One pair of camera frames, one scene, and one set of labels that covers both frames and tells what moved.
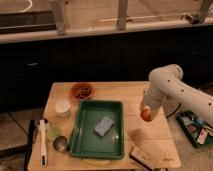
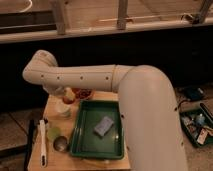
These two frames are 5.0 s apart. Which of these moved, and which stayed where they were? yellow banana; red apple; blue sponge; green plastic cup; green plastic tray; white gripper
Moved: white gripper; red apple
Stayed: green plastic cup; blue sponge; green plastic tray; yellow banana
